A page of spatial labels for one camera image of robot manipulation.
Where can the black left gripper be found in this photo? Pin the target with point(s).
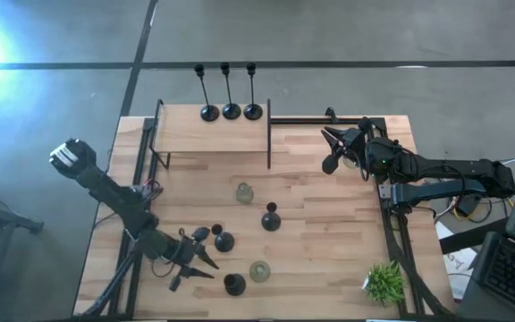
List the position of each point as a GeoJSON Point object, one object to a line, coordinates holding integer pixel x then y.
{"type": "Point", "coordinates": [186, 250]}

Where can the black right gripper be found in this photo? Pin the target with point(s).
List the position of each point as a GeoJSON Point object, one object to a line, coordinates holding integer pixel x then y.
{"type": "Point", "coordinates": [356, 143]}

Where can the medium black candlestick holder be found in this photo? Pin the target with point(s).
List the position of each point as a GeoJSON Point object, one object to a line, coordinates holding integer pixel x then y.
{"type": "Point", "coordinates": [224, 242]}

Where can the tall black candlestick holder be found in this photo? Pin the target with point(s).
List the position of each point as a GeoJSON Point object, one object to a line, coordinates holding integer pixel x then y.
{"type": "Point", "coordinates": [209, 113]}
{"type": "Point", "coordinates": [253, 112]}
{"type": "Point", "coordinates": [231, 111]}
{"type": "Point", "coordinates": [235, 285]}

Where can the short black candlestick holder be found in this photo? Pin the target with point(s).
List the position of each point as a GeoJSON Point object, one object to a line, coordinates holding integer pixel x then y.
{"type": "Point", "coordinates": [271, 221]}

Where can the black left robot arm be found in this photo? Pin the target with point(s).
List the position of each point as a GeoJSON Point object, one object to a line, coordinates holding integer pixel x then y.
{"type": "Point", "coordinates": [105, 188]}

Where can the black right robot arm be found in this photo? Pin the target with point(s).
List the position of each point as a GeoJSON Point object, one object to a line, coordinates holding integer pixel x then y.
{"type": "Point", "coordinates": [441, 167]}

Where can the black power adapter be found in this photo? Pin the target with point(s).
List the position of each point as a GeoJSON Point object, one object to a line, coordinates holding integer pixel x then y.
{"type": "Point", "coordinates": [466, 205]}

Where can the small green artificial plant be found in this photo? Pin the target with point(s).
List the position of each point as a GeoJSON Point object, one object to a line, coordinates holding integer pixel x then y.
{"type": "Point", "coordinates": [385, 284]}

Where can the white paper sheet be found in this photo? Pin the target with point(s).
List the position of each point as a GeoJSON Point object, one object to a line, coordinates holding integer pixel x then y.
{"type": "Point", "coordinates": [456, 268]}

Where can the black floor stand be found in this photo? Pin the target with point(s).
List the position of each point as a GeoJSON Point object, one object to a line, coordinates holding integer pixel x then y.
{"type": "Point", "coordinates": [16, 220]}

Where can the grey side desk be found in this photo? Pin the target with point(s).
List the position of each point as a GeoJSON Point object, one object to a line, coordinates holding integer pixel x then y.
{"type": "Point", "coordinates": [467, 310]}

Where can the grey laptop with black keyboard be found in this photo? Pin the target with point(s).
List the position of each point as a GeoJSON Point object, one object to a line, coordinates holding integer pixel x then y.
{"type": "Point", "coordinates": [514, 273]}

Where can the small black frame clamp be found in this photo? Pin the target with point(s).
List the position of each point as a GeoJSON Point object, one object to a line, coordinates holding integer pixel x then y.
{"type": "Point", "coordinates": [331, 115]}

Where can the black aluminium rig frame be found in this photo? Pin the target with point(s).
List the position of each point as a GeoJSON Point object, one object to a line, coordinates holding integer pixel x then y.
{"type": "Point", "coordinates": [311, 121]}

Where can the wooden shelf with black frame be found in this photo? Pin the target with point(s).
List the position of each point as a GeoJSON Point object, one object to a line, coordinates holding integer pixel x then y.
{"type": "Point", "coordinates": [213, 134]}

